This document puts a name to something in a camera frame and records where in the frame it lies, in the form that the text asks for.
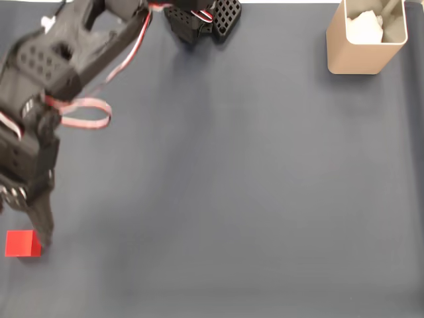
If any white crumpled cloth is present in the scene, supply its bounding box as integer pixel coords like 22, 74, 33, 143
344, 9, 385, 44

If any red cube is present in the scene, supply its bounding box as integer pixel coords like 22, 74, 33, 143
4, 230, 43, 258

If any red white servo cable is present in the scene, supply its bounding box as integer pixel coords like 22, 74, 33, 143
84, 2, 173, 99
190, 9, 215, 25
0, 111, 23, 140
44, 95, 113, 131

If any black camera cable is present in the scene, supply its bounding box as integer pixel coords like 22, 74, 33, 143
52, 0, 69, 17

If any beige open box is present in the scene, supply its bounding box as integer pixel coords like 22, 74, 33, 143
326, 0, 409, 76

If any grey table mat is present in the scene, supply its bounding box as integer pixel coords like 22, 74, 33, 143
0, 2, 424, 318

